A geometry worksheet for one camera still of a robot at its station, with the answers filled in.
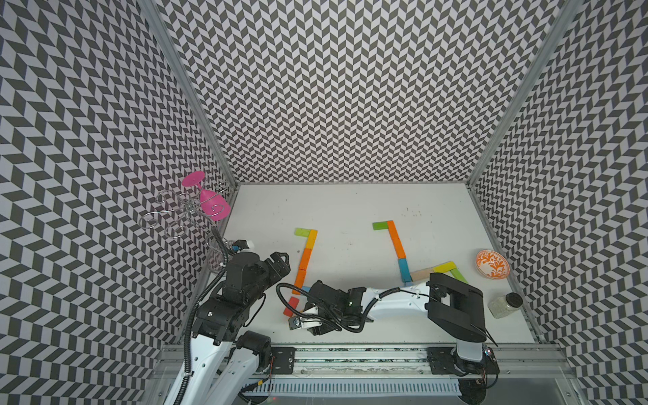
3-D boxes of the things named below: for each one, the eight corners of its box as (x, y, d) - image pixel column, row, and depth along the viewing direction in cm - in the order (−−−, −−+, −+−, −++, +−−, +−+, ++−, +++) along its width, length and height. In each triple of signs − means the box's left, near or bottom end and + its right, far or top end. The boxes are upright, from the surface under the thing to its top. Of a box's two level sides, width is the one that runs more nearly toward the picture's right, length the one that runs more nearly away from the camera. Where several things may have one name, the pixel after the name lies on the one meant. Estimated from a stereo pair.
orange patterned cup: (480, 281, 91) (487, 275, 87) (471, 256, 97) (477, 250, 93) (506, 281, 91) (514, 275, 87) (495, 256, 97) (502, 250, 93)
